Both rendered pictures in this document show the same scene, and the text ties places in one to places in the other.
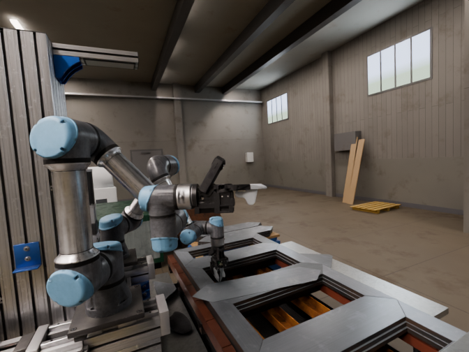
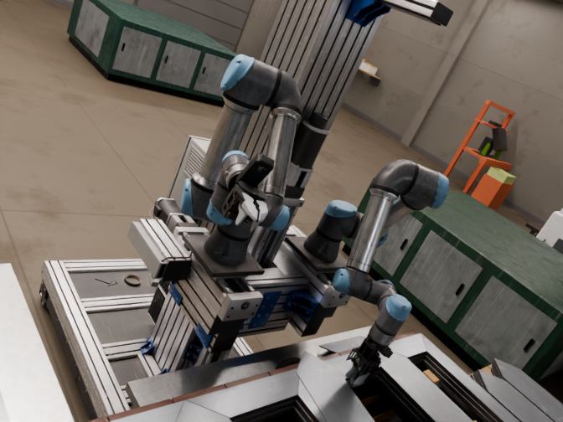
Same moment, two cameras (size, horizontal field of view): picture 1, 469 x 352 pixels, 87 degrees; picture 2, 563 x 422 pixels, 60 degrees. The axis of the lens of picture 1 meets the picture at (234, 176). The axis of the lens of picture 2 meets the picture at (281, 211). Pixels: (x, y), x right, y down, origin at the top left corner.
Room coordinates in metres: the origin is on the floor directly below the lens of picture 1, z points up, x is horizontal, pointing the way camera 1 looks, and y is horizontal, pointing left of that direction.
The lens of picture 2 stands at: (0.39, -0.95, 1.84)
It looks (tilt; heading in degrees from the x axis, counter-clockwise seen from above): 21 degrees down; 67
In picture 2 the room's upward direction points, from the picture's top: 25 degrees clockwise
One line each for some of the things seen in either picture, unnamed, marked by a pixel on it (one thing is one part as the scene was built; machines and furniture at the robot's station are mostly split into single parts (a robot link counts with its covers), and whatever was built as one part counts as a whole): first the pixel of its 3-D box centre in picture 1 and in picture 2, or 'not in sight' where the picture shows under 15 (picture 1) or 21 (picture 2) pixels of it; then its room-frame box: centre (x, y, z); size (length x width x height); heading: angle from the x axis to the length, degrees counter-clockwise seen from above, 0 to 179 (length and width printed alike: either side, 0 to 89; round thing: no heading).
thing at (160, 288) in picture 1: (165, 288); (355, 351); (1.60, 0.50, 0.70); 0.39 x 0.12 x 0.04; 26
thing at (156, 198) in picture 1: (160, 198); (237, 170); (0.72, 0.22, 1.43); 0.11 x 0.08 x 0.09; 88
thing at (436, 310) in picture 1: (332, 270); not in sight; (1.65, -0.63, 0.74); 1.20 x 0.26 x 0.03; 26
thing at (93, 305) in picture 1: (108, 291); (229, 240); (0.87, 0.48, 1.09); 0.15 x 0.15 x 0.10
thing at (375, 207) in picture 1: (375, 207); not in sight; (6.50, -3.68, 0.05); 1.12 x 0.74 x 0.10; 115
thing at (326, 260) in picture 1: (316, 258); not in sight; (1.78, -0.57, 0.77); 0.45 x 0.20 x 0.04; 26
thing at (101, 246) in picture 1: (104, 260); (239, 211); (0.86, 0.48, 1.20); 0.13 x 0.12 x 0.14; 178
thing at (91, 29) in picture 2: not in sight; (154, 48); (0.76, 7.59, 0.44); 2.15 x 1.96 x 0.88; 25
